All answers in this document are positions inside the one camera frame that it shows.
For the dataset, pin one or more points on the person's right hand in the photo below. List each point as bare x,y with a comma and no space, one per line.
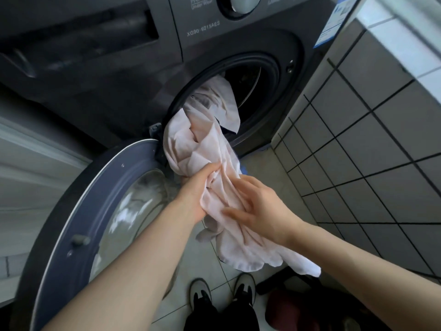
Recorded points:
272,213

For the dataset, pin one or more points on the person's left hand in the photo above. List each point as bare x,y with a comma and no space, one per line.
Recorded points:
189,198

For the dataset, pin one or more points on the white cabinet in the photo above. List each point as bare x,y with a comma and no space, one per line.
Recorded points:
31,175

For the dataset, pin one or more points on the pale pink cloth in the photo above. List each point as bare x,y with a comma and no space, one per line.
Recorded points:
206,141

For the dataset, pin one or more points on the dark red round object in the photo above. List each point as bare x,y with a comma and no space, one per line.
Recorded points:
296,310

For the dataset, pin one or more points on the steel washer drum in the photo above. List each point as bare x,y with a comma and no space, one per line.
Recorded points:
246,84

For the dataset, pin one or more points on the round washing machine door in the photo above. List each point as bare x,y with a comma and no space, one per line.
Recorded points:
86,189

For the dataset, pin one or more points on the black door hinge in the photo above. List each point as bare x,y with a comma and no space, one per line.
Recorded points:
157,141

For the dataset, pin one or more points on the person's grey shoe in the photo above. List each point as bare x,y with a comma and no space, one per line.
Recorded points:
199,291
245,286

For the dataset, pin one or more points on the grey door latch hook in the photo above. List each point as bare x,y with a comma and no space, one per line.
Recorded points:
80,241

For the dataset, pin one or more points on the person's left fingers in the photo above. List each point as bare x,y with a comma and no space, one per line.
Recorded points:
208,172

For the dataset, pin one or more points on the person's right grey shoe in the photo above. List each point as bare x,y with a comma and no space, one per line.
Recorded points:
245,286

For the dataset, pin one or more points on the person's left grey shoe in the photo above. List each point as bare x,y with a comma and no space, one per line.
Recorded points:
199,291

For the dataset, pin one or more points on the blue and white label sticker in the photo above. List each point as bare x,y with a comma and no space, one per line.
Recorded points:
336,20

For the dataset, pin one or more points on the silver control knob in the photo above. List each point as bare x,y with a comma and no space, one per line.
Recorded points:
243,5

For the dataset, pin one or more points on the dark grey washing machine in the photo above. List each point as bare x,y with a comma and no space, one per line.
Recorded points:
113,99

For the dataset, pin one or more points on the person's left forearm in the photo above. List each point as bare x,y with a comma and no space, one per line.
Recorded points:
137,268

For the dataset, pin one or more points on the person's black trousers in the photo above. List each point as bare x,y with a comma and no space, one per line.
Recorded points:
224,317

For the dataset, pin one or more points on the grey detergent drawer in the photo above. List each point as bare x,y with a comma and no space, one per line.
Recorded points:
86,34

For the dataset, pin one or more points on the person's right thumb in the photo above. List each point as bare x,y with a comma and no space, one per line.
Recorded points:
237,214

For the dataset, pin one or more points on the person's right forearm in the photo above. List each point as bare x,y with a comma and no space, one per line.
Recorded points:
361,265

